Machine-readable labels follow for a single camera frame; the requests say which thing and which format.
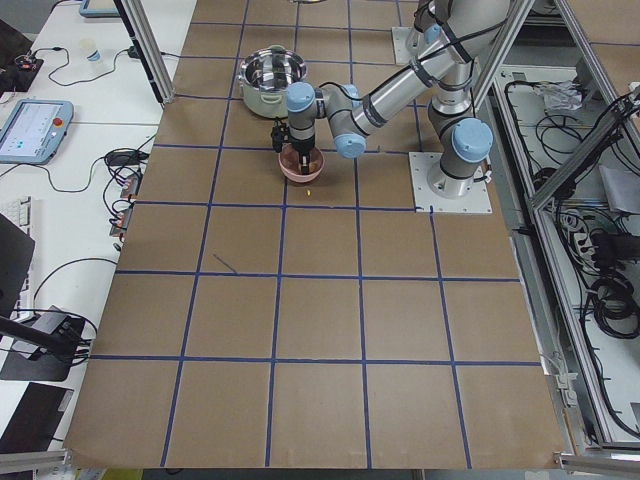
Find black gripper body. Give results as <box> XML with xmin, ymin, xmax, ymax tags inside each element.
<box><xmin>270</xmin><ymin>117</ymin><xmax>315</xmax><ymax>155</ymax></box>

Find white electric cooking pot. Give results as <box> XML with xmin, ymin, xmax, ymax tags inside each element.
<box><xmin>237</xmin><ymin>45</ymin><xmax>308</xmax><ymax>119</ymax></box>

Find pink bowl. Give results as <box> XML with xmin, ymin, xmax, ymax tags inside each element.
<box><xmin>278</xmin><ymin>144</ymin><xmax>324</xmax><ymax>184</ymax></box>

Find paper cup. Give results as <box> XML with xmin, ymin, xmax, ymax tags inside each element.
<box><xmin>79</xmin><ymin>38</ymin><xmax>102</xmax><ymax>63</ymax></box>

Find blue teach pendant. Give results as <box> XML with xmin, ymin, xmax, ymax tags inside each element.
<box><xmin>79</xmin><ymin>0</ymin><xmax>119</xmax><ymax>18</ymax></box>
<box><xmin>1</xmin><ymin>99</ymin><xmax>74</xmax><ymax>165</ymax></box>

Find white keyboard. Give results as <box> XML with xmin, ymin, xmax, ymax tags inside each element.
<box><xmin>1</xmin><ymin>196</ymin><xmax>34</xmax><ymax>321</ymax></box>

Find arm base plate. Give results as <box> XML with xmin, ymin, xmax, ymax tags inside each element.
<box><xmin>409</xmin><ymin>152</ymin><xmax>493</xmax><ymax>215</ymax></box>
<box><xmin>391</xmin><ymin>27</ymin><xmax>424</xmax><ymax>65</ymax></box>

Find aluminium frame post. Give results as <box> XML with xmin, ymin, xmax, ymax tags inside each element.
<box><xmin>114</xmin><ymin>0</ymin><xmax>175</xmax><ymax>105</ymax></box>

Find coiled black cables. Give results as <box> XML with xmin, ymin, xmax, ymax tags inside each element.
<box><xmin>579</xmin><ymin>209</ymin><xmax>640</xmax><ymax>341</ymax></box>

